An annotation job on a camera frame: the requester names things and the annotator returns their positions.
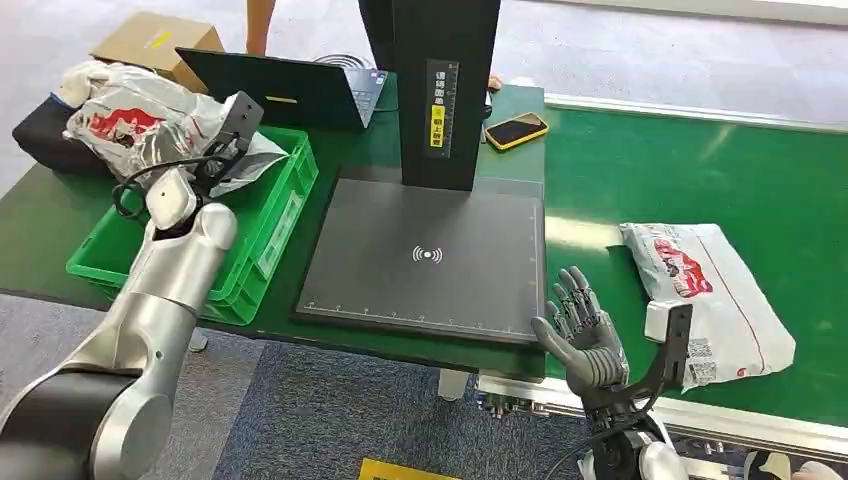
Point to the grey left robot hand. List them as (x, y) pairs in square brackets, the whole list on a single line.
[(217, 166)]

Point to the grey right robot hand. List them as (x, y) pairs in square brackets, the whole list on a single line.
[(593, 351)]

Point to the white parcel with red print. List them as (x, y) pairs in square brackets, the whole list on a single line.
[(729, 311), (132, 132)]

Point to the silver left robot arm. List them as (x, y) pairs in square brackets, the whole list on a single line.
[(152, 298)]

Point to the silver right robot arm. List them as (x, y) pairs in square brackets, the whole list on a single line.
[(616, 457)]

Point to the green plastic crate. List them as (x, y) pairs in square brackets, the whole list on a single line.
[(265, 225)]

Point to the black laptop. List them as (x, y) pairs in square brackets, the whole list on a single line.
[(278, 89)]

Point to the cardboard box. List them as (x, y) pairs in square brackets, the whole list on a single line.
[(152, 43)]

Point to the pale table leg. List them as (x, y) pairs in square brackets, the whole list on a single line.
[(197, 341), (453, 385)]

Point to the white plastic parcel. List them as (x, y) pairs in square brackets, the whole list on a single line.
[(83, 79)]

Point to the black bag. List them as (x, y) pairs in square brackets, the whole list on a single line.
[(46, 142)]

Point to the black scanner stand with plate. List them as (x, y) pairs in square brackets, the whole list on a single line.
[(424, 285)]

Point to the green conveyor belt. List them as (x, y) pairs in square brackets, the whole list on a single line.
[(662, 172)]

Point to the yellow floor sheet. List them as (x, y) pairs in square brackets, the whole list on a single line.
[(397, 472)]

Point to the phone in yellow case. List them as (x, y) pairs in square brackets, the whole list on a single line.
[(517, 129)]

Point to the grey left camera bracket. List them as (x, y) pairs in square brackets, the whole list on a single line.
[(243, 122)]

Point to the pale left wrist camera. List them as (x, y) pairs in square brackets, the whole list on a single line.
[(171, 197)]

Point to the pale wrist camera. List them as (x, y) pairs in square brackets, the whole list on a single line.
[(659, 321), (171, 197)]

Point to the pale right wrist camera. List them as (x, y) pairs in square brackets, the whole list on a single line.
[(659, 321)]

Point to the black right camera bracket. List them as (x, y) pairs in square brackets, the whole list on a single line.
[(680, 348)]

